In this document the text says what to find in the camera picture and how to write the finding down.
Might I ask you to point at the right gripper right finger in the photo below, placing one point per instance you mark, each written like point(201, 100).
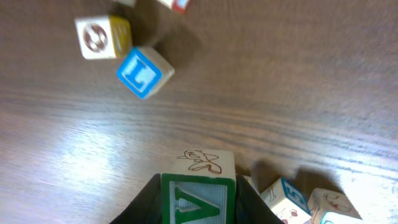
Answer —
point(249, 207)

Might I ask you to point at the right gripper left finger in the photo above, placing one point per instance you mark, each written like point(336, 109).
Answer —
point(146, 207)

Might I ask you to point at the blue D block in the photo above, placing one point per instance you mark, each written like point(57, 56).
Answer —
point(286, 202)

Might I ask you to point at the green V block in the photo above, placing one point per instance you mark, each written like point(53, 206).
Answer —
point(199, 187)

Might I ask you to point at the yellow-edged picture block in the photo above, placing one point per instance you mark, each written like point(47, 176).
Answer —
point(329, 207)

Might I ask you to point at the blue letter block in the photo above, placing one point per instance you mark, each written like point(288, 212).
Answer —
point(252, 183)

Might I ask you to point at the blue L block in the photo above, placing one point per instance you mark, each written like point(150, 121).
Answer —
point(144, 71)

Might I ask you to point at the soccer ball block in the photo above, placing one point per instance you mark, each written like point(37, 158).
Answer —
point(103, 37)

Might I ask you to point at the pretzel picture block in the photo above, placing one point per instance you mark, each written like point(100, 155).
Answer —
point(175, 5)

